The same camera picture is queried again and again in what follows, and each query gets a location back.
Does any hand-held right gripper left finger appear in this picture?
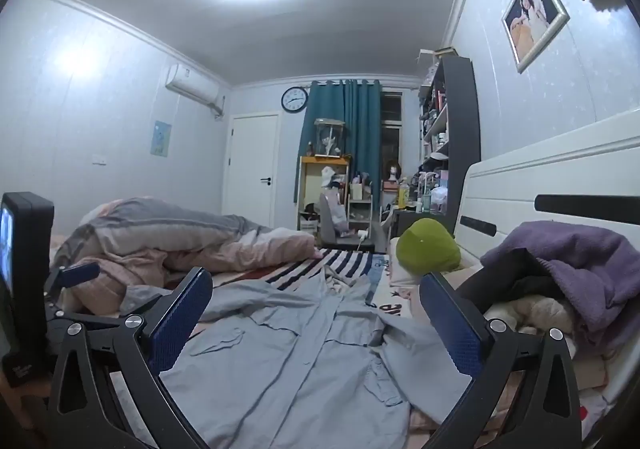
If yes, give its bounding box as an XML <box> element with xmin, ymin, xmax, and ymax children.
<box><xmin>45</xmin><ymin>267</ymin><xmax>214</xmax><ymax>449</ymax></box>

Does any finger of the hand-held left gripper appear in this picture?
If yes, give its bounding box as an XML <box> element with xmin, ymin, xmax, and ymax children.
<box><xmin>45</xmin><ymin>261</ymin><xmax>101</xmax><ymax>292</ymax></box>

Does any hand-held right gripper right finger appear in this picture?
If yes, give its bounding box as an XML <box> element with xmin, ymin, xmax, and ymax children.
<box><xmin>419</xmin><ymin>272</ymin><xmax>583</xmax><ymax>449</ymax></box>

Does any light grey jacket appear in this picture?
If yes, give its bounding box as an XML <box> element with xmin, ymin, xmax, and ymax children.
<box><xmin>120</xmin><ymin>271</ymin><xmax>473</xmax><ymax>449</ymax></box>

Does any black cloth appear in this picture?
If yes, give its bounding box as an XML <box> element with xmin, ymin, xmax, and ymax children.
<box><xmin>457</xmin><ymin>249</ymin><xmax>568</xmax><ymax>320</ymax></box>

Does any green plush pillow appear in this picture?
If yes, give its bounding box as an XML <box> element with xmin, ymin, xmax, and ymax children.
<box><xmin>396</xmin><ymin>218</ymin><xmax>462</xmax><ymax>276</ymax></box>

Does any cream fuzzy cloth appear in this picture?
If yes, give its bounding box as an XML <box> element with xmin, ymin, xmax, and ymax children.
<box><xmin>482</xmin><ymin>294</ymin><xmax>576</xmax><ymax>336</ymax></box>

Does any pink grey quilt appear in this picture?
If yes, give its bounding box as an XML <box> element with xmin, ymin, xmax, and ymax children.
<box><xmin>50</xmin><ymin>198</ymin><xmax>323</xmax><ymax>315</ymax></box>

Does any dark desk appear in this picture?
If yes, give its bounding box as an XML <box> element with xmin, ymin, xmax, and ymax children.
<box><xmin>382</xmin><ymin>206</ymin><xmax>451</xmax><ymax>250</ymax></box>

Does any striped printed bed sheet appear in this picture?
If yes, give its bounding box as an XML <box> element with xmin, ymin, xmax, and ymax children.
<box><xmin>165</xmin><ymin>248</ymin><xmax>418</xmax><ymax>325</ymax></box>

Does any small white rack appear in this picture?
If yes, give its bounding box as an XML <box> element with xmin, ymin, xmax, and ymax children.
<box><xmin>347</xmin><ymin>182</ymin><xmax>375</xmax><ymax>230</ymax></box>

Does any purple fleece cloth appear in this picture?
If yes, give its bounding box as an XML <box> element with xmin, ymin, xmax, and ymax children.
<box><xmin>480</xmin><ymin>220</ymin><xmax>640</xmax><ymax>355</ymax></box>

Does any white door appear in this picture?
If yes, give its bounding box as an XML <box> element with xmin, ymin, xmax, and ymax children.
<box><xmin>222</xmin><ymin>113</ymin><xmax>280</xmax><ymax>230</ymax></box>

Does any white bed headboard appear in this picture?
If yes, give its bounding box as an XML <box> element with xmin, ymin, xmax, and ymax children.
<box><xmin>452</xmin><ymin>109</ymin><xmax>640</xmax><ymax>290</ymax></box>

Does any yellow storage shelf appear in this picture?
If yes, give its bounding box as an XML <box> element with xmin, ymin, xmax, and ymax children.
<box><xmin>295</xmin><ymin>156</ymin><xmax>351</xmax><ymax>232</ymax></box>

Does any dark tall bookshelf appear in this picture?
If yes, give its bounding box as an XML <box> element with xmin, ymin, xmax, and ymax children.
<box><xmin>417</xmin><ymin>48</ymin><xmax>482</xmax><ymax>235</ymax></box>

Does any window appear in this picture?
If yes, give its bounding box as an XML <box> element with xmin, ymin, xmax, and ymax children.
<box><xmin>381</xmin><ymin>92</ymin><xmax>404</xmax><ymax>180</ymax></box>

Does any teal curtain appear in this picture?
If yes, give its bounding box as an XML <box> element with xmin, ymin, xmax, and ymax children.
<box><xmin>292</xmin><ymin>78</ymin><xmax>383</xmax><ymax>210</ymax></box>

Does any white air conditioner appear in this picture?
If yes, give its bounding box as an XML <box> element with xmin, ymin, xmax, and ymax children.
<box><xmin>165</xmin><ymin>63</ymin><xmax>226</xmax><ymax>118</ymax></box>

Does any glass display case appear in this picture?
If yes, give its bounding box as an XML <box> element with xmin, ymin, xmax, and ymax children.
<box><xmin>313</xmin><ymin>118</ymin><xmax>347</xmax><ymax>157</ymax></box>

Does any small blue wall poster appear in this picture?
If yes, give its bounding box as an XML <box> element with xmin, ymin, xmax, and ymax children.
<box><xmin>151</xmin><ymin>120</ymin><xmax>172</xmax><ymax>158</ymax></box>

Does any round wall clock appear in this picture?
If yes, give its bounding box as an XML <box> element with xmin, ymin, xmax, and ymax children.
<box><xmin>281</xmin><ymin>86</ymin><xmax>310</xmax><ymax>113</ymax></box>

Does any framed wall photo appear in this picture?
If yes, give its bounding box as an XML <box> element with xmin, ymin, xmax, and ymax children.
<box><xmin>501</xmin><ymin>0</ymin><xmax>571</xmax><ymax>74</ymax></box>

